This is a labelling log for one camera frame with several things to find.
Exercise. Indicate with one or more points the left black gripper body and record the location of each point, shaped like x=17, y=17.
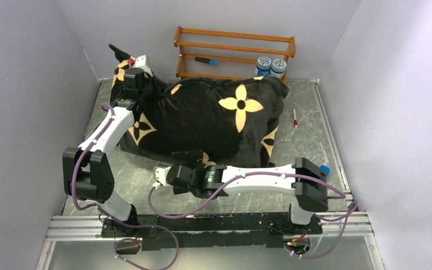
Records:
x=149, y=84

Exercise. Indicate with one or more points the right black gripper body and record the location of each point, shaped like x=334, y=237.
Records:
x=199, y=166

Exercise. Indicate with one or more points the black pillowcase with beige flowers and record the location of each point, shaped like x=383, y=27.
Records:
x=233, y=122

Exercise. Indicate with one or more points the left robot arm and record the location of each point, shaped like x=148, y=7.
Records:
x=88, y=178

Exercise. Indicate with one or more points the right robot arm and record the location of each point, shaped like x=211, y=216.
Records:
x=303, y=180

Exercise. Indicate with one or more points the blue and black marker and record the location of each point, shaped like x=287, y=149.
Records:
x=205, y=60

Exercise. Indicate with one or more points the wooden three-tier shelf rack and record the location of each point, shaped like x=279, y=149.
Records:
x=236, y=53

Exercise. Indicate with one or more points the white red-tipped pen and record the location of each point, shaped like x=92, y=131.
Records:
x=295, y=119

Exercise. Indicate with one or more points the left blue lidded jar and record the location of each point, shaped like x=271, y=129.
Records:
x=263, y=66

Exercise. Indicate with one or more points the blue lidded jar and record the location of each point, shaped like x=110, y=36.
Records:
x=263, y=66
x=278, y=68

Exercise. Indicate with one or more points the right blue lidded jar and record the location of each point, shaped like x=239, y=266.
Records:
x=278, y=68

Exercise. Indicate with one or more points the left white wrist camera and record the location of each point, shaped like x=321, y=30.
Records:
x=142, y=62

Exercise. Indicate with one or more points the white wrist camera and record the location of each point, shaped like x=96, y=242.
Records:
x=160, y=175
x=142, y=62

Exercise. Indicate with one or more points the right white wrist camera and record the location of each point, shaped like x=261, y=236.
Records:
x=160, y=175

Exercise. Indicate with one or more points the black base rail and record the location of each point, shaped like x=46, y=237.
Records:
x=268, y=229

